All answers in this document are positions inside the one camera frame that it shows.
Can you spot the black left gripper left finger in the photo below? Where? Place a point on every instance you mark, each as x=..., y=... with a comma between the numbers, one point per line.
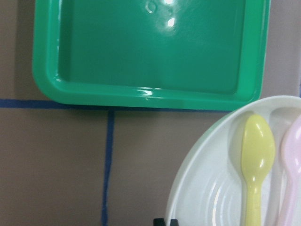
x=159, y=222

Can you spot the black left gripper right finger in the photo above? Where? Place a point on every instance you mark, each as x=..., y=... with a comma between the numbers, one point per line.
x=174, y=222

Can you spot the white round plate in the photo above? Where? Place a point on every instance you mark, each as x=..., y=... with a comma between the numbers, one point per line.
x=209, y=188

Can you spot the yellow plastic spoon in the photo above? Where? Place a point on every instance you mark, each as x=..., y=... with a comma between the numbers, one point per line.
x=257, y=159

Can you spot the pink plastic spoon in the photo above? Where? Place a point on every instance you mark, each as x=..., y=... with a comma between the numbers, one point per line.
x=290, y=153

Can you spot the green plastic tray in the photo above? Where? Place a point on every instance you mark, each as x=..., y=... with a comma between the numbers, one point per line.
x=174, y=54

